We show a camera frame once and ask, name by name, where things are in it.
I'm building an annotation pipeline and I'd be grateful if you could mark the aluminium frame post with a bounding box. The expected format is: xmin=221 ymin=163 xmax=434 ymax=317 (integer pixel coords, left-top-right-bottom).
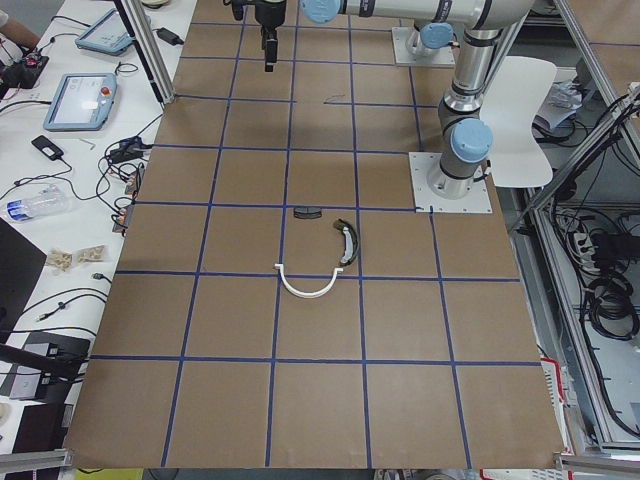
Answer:
xmin=114 ymin=0 xmax=175 ymax=105

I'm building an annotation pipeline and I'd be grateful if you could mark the black smartphone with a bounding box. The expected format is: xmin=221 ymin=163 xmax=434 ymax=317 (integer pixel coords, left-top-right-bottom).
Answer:
xmin=31 ymin=135 xmax=64 ymax=161

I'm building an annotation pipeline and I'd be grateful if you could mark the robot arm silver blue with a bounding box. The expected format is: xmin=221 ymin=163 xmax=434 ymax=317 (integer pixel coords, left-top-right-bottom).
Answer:
xmin=405 ymin=22 xmax=454 ymax=57
xmin=300 ymin=1 xmax=532 ymax=200

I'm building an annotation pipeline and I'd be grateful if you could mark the dark grey brake pad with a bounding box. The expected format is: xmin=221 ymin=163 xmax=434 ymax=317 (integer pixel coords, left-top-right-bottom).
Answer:
xmin=293 ymin=206 xmax=322 ymax=220

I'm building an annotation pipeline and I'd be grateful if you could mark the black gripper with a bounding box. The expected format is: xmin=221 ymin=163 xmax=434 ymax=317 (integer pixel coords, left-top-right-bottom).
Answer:
xmin=254 ymin=0 xmax=286 ymax=72

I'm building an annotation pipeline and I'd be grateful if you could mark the white plastic chair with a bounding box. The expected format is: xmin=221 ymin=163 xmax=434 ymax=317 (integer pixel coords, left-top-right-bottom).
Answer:
xmin=480 ymin=56 xmax=557 ymax=188

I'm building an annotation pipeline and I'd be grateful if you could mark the blue teach pendant near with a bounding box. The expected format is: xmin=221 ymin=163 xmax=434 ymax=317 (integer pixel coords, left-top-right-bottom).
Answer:
xmin=43 ymin=72 xmax=117 ymax=132

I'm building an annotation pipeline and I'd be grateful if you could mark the white curved plastic bracket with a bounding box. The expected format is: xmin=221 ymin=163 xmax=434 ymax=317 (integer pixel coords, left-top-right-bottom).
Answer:
xmin=273 ymin=263 xmax=344 ymax=300

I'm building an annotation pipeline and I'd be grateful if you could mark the blue teach pendant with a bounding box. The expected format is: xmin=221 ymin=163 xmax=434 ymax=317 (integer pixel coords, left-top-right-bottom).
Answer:
xmin=43 ymin=72 xmax=117 ymax=132
xmin=75 ymin=8 xmax=132 ymax=56

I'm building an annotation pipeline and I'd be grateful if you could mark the black power adapter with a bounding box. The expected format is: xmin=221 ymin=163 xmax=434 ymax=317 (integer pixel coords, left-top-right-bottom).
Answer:
xmin=155 ymin=27 xmax=184 ymax=46

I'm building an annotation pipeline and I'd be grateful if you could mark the olive curved brake shoe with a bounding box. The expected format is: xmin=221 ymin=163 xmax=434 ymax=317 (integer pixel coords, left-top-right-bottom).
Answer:
xmin=333 ymin=218 xmax=360 ymax=267

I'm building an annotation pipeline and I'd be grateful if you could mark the blue teach pendant far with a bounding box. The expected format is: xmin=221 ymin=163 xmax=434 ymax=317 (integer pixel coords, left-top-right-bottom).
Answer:
xmin=75 ymin=8 xmax=132 ymax=56

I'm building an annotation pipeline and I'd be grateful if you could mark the black monitor corner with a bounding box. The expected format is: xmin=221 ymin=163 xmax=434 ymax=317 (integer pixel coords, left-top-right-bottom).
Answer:
xmin=0 ymin=220 xmax=46 ymax=343

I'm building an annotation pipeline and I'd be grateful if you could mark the crumpled plastic water bottle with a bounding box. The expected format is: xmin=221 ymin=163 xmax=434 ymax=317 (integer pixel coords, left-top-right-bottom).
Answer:
xmin=1 ymin=184 xmax=70 ymax=222

